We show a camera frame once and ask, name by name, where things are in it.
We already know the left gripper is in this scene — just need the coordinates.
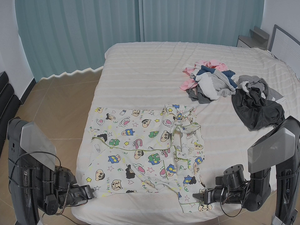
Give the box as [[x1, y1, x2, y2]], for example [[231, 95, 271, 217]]
[[68, 184, 97, 205]]

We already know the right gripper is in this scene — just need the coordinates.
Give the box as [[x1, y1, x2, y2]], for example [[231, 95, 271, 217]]
[[203, 188, 225, 205]]

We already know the white printed pyjama top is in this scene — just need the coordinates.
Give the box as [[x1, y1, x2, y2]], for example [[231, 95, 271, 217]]
[[83, 103, 212, 214]]

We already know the pile of clothes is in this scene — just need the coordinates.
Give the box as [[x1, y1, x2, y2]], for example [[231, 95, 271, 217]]
[[180, 59, 237, 104]]

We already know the bed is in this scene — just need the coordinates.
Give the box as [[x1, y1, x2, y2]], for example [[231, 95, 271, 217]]
[[71, 24, 300, 225]]

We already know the black garment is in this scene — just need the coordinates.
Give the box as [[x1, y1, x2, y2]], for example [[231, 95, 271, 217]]
[[232, 87, 285, 131]]

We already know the grey garment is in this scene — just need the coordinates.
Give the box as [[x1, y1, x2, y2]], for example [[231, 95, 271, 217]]
[[238, 75, 287, 104]]

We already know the grey bedside table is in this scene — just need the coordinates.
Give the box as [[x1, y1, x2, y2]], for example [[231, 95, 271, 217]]
[[237, 26, 269, 50]]

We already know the blue-green curtain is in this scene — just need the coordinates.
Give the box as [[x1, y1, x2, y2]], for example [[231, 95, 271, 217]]
[[137, 0, 265, 47], [15, 0, 143, 79]]

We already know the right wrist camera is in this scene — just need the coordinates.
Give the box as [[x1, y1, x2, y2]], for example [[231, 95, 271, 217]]
[[215, 176, 229, 188]]

